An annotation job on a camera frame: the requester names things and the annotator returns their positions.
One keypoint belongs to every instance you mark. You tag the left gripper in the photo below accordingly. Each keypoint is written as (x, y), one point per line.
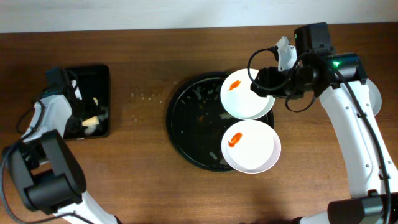
(74, 116)

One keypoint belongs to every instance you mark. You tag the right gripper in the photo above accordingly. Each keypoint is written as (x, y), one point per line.
(264, 82)

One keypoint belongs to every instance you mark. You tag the yellow sponge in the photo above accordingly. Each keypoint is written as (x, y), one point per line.
(91, 111)

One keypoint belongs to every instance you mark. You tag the pinkish white plate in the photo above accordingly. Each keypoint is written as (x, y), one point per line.
(251, 146)

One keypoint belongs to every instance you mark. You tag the light blue-grey plate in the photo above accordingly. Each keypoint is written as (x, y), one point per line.
(375, 97)

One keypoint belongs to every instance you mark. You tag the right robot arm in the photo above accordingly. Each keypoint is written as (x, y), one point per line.
(340, 83)

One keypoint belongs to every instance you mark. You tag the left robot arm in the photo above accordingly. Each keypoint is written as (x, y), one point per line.
(48, 178)

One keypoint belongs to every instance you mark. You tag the black rectangular tray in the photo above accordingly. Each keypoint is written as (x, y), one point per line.
(94, 81)

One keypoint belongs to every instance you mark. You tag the round black tray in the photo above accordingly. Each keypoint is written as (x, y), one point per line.
(196, 121)

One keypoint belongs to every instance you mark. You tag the white plate top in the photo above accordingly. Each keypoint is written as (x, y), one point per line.
(240, 101)

